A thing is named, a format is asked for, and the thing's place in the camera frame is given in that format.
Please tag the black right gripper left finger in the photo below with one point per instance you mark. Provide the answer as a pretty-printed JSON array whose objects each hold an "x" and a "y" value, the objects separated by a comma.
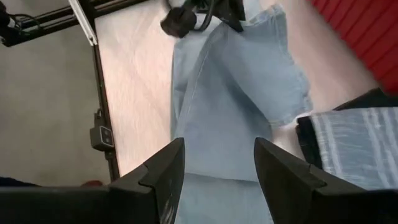
[{"x": 140, "y": 202}]

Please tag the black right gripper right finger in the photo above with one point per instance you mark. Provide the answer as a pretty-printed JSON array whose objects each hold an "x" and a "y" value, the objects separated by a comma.
[{"x": 295, "y": 202}]

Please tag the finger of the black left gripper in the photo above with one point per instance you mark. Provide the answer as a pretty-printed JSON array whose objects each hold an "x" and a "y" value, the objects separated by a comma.
[{"x": 231, "y": 14}]

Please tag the blue white striped shirt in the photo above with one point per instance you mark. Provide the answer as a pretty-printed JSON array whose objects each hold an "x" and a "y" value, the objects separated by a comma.
[{"x": 357, "y": 146}]

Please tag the light blue denim shirt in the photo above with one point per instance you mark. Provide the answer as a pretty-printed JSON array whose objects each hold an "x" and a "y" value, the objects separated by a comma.
[{"x": 224, "y": 109}]

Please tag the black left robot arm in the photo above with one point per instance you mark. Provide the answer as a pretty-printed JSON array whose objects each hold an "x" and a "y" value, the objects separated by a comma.
[{"x": 6, "y": 21}]

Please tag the red plastic laundry bin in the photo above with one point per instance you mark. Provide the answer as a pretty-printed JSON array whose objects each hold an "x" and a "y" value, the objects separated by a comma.
[{"x": 367, "y": 31}]

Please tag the small grey depth camera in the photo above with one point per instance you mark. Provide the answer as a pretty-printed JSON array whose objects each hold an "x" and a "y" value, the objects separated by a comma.
[{"x": 102, "y": 137}]

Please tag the white metal bracket plate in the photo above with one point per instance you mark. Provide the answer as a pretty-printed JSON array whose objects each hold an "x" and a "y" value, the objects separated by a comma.
[{"x": 84, "y": 25}]

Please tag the black aluminium table frame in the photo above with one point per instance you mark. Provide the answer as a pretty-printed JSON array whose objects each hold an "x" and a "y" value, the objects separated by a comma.
[{"x": 104, "y": 93}]

